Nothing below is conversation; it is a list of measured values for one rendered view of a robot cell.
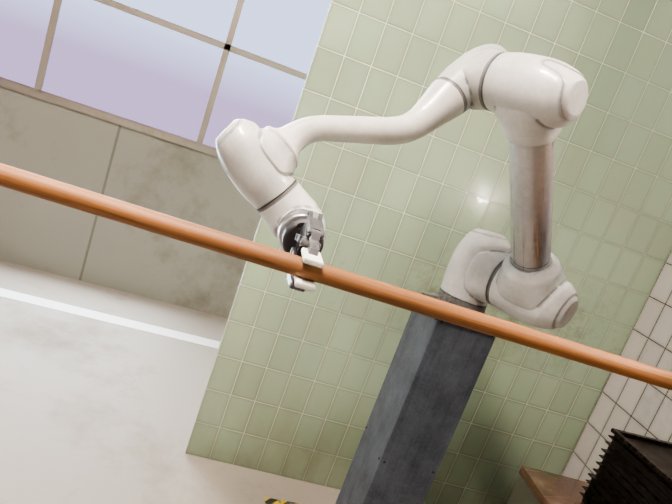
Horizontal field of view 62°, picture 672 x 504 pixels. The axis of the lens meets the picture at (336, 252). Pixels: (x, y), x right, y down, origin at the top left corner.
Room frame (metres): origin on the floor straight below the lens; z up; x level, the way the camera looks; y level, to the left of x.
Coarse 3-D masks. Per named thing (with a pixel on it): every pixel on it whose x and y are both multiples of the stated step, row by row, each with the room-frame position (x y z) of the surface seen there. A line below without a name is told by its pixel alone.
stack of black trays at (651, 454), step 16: (624, 432) 1.62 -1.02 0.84; (608, 448) 1.61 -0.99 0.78; (624, 448) 1.55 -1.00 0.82; (640, 448) 1.57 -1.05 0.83; (656, 448) 1.62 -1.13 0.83; (608, 464) 1.58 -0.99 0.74; (624, 464) 1.54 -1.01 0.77; (640, 464) 1.48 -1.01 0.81; (656, 464) 1.46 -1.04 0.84; (592, 480) 1.61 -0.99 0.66; (608, 480) 1.57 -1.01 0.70; (624, 480) 1.50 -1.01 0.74; (640, 480) 1.47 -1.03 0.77; (656, 480) 1.43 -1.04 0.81; (592, 496) 1.58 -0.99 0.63; (608, 496) 1.53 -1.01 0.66; (624, 496) 1.50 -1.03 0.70; (640, 496) 1.44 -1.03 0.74; (656, 496) 1.41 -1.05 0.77
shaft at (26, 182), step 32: (32, 192) 0.72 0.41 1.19; (64, 192) 0.73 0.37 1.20; (128, 224) 0.75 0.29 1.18; (160, 224) 0.75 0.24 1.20; (192, 224) 0.77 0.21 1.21; (256, 256) 0.78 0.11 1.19; (288, 256) 0.79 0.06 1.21; (352, 288) 0.80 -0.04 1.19; (384, 288) 0.82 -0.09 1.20; (448, 320) 0.84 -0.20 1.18; (480, 320) 0.84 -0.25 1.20; (576, 352) 0.87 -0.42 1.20
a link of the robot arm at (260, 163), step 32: (448, 96) 1.29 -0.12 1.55; (256, 128) 1.08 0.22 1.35; (288, 128) 1.12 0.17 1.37; (320, 128) 1.15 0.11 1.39; (352, 128) 1.18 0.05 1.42; (384, 128) 1.22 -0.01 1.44; (416, 128) 1.25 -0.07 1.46; (224, 160) 1.06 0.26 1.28; (256, 160) 1.05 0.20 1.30; (288, 160) 1.08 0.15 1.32; (256, 192) 1.06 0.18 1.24
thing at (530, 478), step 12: (528, 468) 1.70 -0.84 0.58; (528, 480) 1.65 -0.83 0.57; (540, 480) 1.65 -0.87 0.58; (552, 480) 1.68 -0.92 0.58; (564, 480) 1.71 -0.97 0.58; (576, 480) 1.74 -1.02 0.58; (516, 492) 1.69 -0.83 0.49; (528, 492) 1.64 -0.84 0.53; (540, 492) 1.58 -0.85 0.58; (552, 492) 1.60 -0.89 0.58; (564, 492) 1.63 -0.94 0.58; (576, 492) 1.66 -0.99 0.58
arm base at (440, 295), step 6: (426, 294) 1.65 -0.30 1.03; (432, 294) 1.66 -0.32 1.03; (438, 294) 1.67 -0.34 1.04; (444, 294) 1.65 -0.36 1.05; (444, 300) 1.64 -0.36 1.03; (450, 300) 1.63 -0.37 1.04; (456, 300) 1.62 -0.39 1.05; (462, 306) 1.62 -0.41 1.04; (468, 306) 1.62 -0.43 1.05; (474, 306) 1.62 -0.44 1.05; (480, 306) 1.63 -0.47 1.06; (486, 306) 1.66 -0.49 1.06; (480, 312) 1.64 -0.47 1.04
